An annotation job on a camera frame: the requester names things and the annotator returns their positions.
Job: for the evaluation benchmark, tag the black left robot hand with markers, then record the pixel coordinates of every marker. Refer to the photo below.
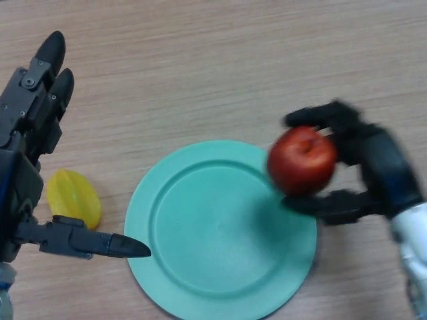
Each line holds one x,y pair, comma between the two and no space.
23,116

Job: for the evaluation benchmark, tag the green round plate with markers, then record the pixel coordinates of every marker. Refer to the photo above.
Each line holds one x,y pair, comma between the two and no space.
217,240

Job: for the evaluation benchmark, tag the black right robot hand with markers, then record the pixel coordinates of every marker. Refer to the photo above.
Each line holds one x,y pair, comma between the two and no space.
383,166

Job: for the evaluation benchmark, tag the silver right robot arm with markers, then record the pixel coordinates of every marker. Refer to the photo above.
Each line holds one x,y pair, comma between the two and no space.
413,243

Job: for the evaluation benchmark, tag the yellow starfruit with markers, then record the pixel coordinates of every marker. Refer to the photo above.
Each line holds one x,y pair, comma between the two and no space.
75,198

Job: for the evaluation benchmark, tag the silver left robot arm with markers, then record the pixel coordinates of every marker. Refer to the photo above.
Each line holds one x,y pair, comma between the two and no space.
6,293

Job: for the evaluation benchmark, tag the red apple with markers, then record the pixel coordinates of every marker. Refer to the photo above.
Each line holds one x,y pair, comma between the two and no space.
300,163

